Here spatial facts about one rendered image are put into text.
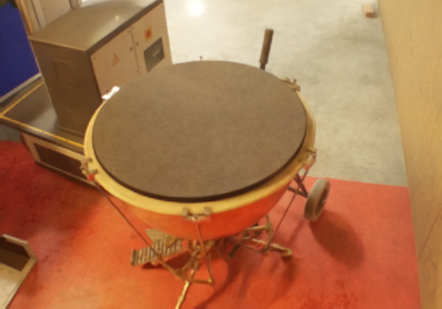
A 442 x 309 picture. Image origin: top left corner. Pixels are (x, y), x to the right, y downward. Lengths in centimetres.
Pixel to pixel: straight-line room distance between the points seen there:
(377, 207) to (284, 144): 104
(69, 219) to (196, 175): 119
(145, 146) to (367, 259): 114
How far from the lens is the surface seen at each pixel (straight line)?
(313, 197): 193
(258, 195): 112
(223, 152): 120
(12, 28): 287
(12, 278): 212
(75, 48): 177
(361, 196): 221
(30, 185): 250
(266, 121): 130
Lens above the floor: 163
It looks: 41 degrees down
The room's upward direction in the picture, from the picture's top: 4 degrees counter-clockwise
